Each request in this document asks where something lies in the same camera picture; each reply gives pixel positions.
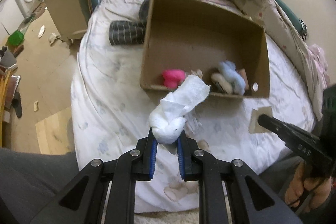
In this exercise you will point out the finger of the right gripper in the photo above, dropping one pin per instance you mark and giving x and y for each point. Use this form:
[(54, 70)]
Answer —
[(289, 133)]

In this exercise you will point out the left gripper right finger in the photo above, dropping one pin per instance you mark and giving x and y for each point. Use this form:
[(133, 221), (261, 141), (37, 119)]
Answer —
[(188, 167)]

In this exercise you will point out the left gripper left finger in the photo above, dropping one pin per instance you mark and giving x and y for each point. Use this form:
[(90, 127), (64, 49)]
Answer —
[(146, 161)]

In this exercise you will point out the white cloth roll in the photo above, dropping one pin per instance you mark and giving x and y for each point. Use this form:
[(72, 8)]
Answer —
[(167, 120)]

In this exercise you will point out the pink soft ball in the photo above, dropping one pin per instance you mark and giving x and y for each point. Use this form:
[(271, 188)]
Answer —
[(172, 78)]

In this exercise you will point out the orange sponge block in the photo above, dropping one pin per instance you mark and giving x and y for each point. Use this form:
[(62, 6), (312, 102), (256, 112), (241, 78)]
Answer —
[(243, 74)]

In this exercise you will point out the white lace scrunchie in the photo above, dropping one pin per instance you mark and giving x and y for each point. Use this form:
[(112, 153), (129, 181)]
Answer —
[(198, 73)]

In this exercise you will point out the person's right hand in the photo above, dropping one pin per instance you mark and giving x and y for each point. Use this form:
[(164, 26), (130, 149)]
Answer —
[(320, 188)]

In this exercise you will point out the white floral bed sheet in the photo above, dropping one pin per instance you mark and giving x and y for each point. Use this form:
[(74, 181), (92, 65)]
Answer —
[(110, 110)]

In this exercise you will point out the cream fluffy scrunchie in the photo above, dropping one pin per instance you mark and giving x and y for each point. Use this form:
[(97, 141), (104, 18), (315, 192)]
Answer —
[(221, 83)]

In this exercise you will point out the pink white crumpled blanket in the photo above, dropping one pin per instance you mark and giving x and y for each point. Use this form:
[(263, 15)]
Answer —
[(321, 63)]

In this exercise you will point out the light blue fluffy scrunchie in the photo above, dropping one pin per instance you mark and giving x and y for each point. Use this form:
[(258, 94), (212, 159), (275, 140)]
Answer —
[(228, 70)]

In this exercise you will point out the brown cardboard box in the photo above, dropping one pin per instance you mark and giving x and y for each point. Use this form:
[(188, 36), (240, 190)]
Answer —
[(191, 35)]

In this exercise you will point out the dark striped folded cloth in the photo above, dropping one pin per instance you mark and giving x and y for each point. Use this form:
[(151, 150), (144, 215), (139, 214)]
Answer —
[(123, 32)]

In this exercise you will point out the black slipper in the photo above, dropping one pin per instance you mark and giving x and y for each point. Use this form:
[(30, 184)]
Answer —
[(17, 104)]

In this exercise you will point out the beige bedside cabinet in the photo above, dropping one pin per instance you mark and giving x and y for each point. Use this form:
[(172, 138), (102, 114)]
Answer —
[(68, 18)]

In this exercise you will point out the green plastic bucket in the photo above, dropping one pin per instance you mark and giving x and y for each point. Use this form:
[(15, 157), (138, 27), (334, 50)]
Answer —
[(16, 38)]

